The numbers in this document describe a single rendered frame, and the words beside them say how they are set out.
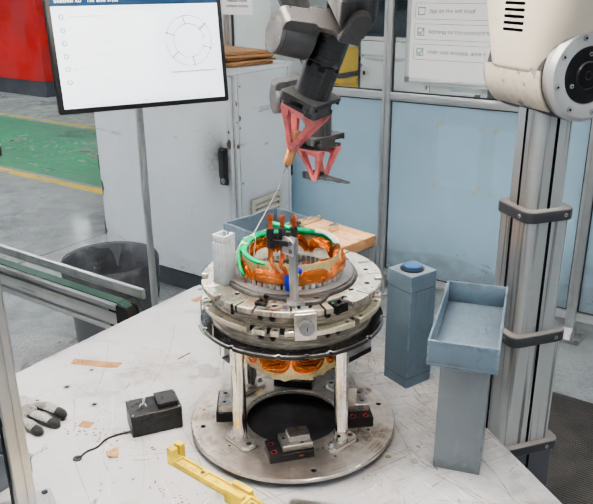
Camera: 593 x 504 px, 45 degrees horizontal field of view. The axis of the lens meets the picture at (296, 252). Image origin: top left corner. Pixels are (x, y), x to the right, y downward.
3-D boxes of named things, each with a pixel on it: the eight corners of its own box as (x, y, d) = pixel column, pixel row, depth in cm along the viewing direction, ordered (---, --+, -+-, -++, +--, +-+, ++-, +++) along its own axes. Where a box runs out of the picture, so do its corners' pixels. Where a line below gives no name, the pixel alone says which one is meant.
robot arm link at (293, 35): (377, 18, 104) (358, -18, 108) (308, 1, 98) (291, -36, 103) (339, 81, 112) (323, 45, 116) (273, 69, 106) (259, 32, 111)
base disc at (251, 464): (148, 427, 137) (148, 423, 137) (282, 350, 165) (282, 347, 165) (307, 517, 114) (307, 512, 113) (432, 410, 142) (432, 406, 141)
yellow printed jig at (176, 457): (164, 464, 129) (163, 448, 128) (179, 455, 131) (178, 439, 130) (253, 521, 115) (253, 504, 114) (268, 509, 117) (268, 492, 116)
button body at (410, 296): (405, 389, 151) (411, 277, 143) (383, 375, 157) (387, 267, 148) (429, 379, 155) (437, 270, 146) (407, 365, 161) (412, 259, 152)
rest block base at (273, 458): (264, 447, 129) (264, 440, 129) (307, 440, 131) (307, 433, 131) (270, 464, 125) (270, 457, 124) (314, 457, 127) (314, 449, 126)
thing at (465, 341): (484, 504, 118) (500, 350, 108) (418, 491, 121) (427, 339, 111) (494, 421, 140) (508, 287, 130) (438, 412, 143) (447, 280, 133)
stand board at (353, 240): (250, 244, 159) (250, 234, 158) (311, 225, 171) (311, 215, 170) (315, 268, 145) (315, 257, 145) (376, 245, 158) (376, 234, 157)
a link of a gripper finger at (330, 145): (297, 180, 157) (295, 137, 154) (319, 173, 162) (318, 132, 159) (320, 185, 153) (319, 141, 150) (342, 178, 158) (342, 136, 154)
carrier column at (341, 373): (330, 444, 130) (331, 341, 123) (339, 437, 132) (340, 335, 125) (341, 449, 129) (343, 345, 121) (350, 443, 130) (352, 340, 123)
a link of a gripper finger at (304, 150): (296, 180, 157) (294, 138, 154) (318, 174, 162) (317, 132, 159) (319, 185, 153) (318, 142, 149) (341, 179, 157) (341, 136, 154)
